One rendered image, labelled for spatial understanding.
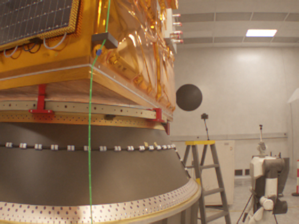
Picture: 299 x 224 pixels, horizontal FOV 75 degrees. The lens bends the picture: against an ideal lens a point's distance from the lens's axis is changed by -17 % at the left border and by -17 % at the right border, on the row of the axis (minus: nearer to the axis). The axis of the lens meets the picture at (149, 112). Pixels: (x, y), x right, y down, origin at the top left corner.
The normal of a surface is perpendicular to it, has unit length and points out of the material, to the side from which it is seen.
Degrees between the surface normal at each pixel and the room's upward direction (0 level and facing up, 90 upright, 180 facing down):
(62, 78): 90
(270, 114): 90
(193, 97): 90
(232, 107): 90
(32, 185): 62
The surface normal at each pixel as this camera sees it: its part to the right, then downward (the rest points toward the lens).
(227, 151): -0.22, -0.12
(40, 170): 0.21, -0.57
